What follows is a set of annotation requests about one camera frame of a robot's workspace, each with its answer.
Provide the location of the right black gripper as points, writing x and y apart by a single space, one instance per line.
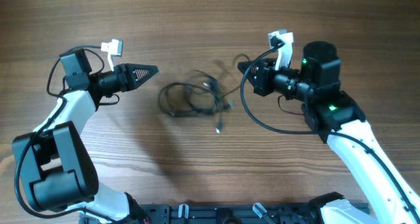
262 77

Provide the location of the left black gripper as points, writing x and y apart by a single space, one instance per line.
123 77

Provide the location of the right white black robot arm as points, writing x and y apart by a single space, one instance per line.
340 123

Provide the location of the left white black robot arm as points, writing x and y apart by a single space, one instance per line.
55 175

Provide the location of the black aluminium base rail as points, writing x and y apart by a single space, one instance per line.
285 213

